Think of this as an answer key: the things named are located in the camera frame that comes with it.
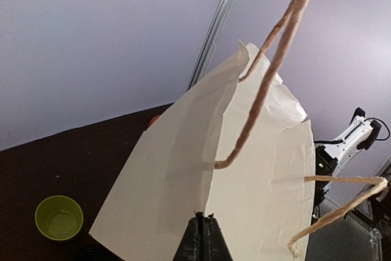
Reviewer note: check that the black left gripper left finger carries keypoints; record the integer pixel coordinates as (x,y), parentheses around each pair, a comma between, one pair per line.
(189,248)

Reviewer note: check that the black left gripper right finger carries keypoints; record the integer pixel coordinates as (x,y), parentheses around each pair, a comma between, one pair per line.
(212,244)

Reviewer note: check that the white paper takeout bag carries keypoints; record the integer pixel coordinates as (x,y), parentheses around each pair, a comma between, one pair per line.
(238,146)

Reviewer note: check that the stack of black cup lids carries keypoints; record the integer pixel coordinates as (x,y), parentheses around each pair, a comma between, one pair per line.
(94,253)

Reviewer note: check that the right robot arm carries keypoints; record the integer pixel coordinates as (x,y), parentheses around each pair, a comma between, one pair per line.
(332,156)

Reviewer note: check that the orange plastic bowl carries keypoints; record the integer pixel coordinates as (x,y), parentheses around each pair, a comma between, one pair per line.
(153,120)

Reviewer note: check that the green plastic bowl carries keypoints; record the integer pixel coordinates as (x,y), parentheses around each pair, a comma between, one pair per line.
(59,218)

